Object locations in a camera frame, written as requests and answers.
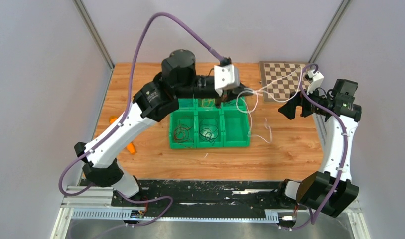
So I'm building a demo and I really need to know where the white wire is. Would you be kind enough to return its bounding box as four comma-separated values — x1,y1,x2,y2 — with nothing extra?
235,64,310,145

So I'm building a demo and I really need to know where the black wire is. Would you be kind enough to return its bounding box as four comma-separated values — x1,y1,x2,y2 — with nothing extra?
199,118,221,144

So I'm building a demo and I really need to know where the red wire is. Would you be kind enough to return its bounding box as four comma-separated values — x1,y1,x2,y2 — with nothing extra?
173,115,195,147

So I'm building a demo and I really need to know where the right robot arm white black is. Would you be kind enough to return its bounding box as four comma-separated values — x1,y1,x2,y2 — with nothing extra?
275,79,362,218

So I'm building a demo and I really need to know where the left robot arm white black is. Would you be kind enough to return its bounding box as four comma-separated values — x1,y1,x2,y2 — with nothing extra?
74,49,248,206

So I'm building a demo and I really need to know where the wooden chessboard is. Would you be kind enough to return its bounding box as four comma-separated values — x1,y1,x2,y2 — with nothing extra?
259,61,306,103

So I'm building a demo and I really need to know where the green six-compartment tray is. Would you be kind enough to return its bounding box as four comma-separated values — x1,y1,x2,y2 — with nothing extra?
169,97,251,149

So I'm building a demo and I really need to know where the orange plastic carrot toy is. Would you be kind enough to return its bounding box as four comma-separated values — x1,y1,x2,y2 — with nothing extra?
109,116,136,155

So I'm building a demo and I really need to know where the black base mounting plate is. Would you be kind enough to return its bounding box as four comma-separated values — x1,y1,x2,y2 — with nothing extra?
133,179,305,220

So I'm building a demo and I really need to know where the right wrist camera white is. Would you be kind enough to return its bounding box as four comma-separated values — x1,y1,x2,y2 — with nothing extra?
305,70,324,95

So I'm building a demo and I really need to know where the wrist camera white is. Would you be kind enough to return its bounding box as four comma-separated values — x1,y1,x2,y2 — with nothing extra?
214,64,240,96
305,70,324,95

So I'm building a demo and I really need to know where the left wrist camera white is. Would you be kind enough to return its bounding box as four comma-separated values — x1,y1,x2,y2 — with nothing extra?
214,64,240,96

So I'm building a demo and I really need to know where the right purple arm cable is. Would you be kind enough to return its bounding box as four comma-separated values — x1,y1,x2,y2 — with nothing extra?
281,63,350,231

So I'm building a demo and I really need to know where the aluminium frame rail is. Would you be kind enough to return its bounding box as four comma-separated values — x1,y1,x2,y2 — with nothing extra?
58,185,361,212

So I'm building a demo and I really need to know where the slotted grey cable duct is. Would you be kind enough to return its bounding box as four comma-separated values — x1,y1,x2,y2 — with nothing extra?
70,208,279,223

